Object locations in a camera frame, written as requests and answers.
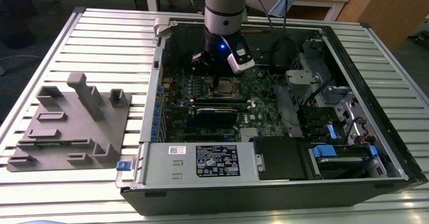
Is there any metal socket cover frame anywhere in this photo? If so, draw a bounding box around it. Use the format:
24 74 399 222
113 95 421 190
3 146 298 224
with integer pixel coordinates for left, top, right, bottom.
207 78 242 96

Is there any silver CPU green edge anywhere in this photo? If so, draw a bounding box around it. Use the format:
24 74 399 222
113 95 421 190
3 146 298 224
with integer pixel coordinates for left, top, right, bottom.
222 79 240 93

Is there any CPU socket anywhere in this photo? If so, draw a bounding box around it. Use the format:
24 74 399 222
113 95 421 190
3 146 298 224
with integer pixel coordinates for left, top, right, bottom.
206 77 244 98

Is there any black RAM slot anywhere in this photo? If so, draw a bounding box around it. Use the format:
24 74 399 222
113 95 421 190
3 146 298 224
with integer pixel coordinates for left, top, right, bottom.
194 96 250 100
194 99 250 103
193 105 252 110
193 102 252 106

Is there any black graphics card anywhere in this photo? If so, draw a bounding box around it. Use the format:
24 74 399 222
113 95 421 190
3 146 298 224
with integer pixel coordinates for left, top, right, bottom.
195 107 241 132

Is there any metal drive cage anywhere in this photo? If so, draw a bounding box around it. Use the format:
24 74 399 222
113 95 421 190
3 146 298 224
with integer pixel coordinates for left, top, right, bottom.
294 39 361 144

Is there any green motherboard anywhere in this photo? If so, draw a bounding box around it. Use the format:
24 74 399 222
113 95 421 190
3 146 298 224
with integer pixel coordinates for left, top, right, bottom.
159 58 293 144

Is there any silver chipset heatsink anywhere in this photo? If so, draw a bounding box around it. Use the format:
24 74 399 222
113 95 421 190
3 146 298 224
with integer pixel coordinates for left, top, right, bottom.
240 128 264 137

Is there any silver power supply unit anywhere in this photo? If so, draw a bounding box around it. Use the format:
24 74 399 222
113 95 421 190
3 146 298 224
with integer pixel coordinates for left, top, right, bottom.
135 142 266 184

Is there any grey parts rack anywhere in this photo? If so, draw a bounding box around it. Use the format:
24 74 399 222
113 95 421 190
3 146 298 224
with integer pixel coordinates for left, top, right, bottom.
6 72 134 173

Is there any wooden cabinet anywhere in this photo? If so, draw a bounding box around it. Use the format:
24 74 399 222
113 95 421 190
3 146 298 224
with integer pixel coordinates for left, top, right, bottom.
334 0 429 53

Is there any black hard disk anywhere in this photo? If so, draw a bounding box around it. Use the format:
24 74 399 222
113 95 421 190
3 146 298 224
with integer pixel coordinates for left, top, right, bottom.
314 156 368 180

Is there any black PC case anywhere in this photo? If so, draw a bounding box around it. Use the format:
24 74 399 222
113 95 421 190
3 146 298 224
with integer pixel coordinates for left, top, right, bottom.
115 17 429 216

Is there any grey office chair base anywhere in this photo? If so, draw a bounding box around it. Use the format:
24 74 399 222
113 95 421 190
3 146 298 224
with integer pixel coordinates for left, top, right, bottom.
415 15 429 45

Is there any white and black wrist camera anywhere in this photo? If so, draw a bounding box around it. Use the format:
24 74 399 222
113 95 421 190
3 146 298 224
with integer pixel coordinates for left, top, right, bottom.
228 41 257 74

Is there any grey case handle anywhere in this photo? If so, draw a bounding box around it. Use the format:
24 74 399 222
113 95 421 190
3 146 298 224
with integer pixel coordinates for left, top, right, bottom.
153 17 173 38

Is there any silver metal bracket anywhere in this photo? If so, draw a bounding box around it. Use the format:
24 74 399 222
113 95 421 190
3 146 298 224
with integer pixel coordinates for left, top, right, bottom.
285 69 322 87

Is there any thick black cable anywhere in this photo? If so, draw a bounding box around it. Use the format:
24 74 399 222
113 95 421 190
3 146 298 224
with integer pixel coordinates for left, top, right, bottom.
304 79 334 108

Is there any blue disk carrier handle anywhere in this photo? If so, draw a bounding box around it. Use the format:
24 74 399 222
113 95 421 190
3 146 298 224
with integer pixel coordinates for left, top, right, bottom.
310 145 338 157

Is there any orange yellow wire bundle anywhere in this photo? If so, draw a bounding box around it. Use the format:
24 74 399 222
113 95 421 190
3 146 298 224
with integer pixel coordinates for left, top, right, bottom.
357 131 373 146

